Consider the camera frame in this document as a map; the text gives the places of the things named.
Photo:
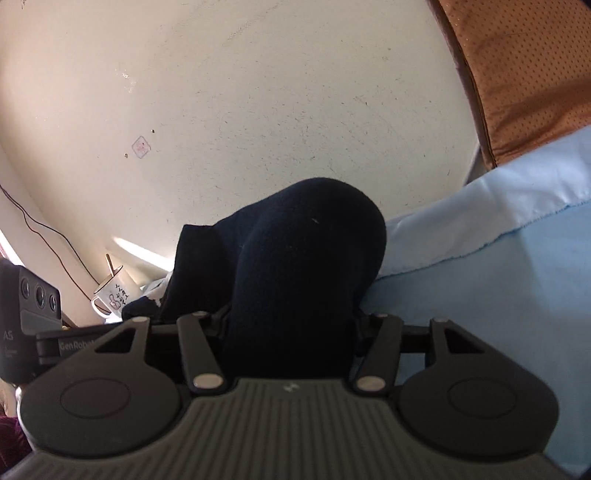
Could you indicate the person's left forearm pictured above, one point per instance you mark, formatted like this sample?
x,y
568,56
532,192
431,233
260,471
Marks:
x,y
10,438

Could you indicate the light blue printed bedsheet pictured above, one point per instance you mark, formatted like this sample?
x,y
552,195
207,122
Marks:
x,y
485,286

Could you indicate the white enamel mug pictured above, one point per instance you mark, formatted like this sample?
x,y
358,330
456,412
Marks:
x,y
117,295

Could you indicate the brown padded headboard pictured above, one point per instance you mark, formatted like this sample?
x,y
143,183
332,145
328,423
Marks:
x,y
531,69

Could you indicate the small pink wall sticker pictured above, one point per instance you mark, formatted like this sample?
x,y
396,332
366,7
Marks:
x,y
141,146

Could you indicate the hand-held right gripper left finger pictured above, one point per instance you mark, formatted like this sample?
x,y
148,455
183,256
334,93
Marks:
x,y
198,350

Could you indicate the wooden stick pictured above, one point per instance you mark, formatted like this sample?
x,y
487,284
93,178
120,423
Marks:
x,y
110,265

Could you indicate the black red patterned sweater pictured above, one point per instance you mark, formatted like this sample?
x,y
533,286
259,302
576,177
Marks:
x,y
295,277

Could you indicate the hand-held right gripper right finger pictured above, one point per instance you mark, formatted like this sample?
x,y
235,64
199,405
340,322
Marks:
x,y
381,350

